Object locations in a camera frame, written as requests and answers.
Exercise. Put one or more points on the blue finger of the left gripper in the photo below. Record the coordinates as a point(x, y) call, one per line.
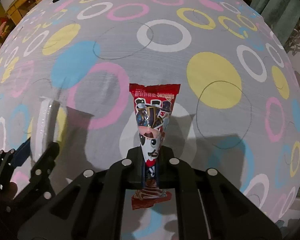
point(21, 154)
point(46, 163)

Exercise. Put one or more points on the red snack wrapper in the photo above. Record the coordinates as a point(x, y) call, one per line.
point(153, 108)

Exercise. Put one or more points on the person left hand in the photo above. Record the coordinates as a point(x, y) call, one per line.
point(9, 192)

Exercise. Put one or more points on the small wooden chair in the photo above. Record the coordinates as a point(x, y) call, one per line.
point(6, 27)

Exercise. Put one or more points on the wooden desk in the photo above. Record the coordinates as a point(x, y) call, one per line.
point(19, 8)

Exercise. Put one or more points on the bed with circle-pattern sheet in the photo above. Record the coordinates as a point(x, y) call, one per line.
point(231, 153)

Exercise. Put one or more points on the green patterned curtain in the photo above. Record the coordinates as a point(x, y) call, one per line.
point(280, 15)

